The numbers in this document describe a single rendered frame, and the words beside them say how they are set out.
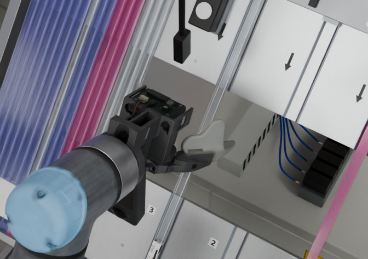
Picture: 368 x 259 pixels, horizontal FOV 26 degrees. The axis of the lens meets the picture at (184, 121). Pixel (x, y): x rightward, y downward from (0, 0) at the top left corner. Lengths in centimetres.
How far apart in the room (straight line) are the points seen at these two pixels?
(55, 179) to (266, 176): 78
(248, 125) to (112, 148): 69
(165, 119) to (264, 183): 61
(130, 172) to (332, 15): 37
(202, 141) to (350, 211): 56
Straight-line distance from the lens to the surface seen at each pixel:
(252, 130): 152
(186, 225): 122
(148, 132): 91
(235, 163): 148
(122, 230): 127
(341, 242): 147
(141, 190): 97
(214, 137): 101
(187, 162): 98
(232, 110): 160
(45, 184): 79
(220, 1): 113
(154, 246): 124
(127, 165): 87
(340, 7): 107
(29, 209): 79
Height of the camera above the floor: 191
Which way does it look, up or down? 55 degrees down
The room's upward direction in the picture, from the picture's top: straight up
